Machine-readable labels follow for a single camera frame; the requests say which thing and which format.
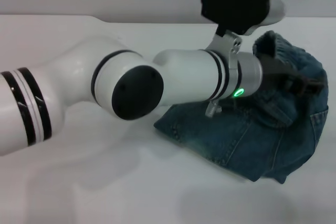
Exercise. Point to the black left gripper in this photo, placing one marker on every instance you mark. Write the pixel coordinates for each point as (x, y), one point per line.
(275, 77)

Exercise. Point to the blue washed denim shorts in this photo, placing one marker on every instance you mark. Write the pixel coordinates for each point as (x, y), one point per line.
(249, 140)

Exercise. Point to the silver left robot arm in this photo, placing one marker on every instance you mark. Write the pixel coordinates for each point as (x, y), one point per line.
(183, 69)

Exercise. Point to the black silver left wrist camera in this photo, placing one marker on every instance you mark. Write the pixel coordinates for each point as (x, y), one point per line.
(233, 1)

